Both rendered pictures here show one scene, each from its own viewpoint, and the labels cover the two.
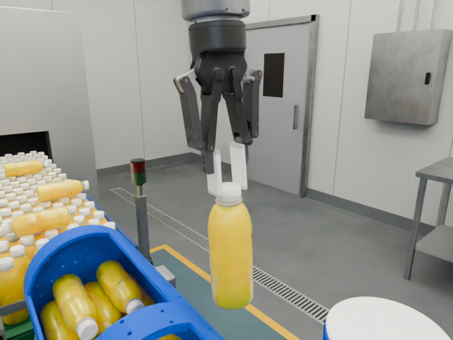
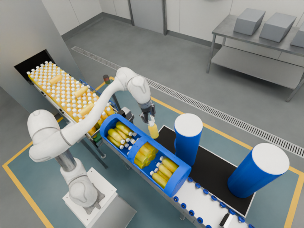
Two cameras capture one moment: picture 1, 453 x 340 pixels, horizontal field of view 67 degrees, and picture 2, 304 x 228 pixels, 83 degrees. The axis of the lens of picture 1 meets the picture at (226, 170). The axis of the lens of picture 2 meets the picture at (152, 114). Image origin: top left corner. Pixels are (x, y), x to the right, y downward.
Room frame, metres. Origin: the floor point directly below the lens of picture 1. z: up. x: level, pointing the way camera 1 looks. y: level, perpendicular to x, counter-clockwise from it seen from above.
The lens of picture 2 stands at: (-0.24, 0.03, 2.52)
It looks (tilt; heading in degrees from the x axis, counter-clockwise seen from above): 53 degrees down; 356
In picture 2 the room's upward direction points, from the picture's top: 10 degrees counter-clockwise
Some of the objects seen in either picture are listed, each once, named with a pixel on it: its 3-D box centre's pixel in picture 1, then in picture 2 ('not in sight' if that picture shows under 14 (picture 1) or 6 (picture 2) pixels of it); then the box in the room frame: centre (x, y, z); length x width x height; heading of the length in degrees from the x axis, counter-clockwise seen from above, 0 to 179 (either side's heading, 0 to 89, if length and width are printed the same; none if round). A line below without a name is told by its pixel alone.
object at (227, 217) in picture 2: not in sight; (225, 221); (-0.19, -0.36, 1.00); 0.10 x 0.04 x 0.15; 127
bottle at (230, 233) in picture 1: (230, 249); (153, 130); (0.49, -0.01, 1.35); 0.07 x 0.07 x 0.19
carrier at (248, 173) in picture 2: not in sight; (251, 174); (0.15, -0.92, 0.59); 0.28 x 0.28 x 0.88
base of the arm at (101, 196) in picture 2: not in sight; (91, 198); (0.18, 0.61, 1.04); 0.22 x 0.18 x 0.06; 40
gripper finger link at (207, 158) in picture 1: (201, 156); not in sight; (0.46, 0.03, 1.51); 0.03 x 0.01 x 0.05; 125
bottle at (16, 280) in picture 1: (11, 291); (91, 131); (0.87, 0.64, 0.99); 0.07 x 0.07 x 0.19
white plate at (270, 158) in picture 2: not in sight; (270, 158); (0.15, -0.92, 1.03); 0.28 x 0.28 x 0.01
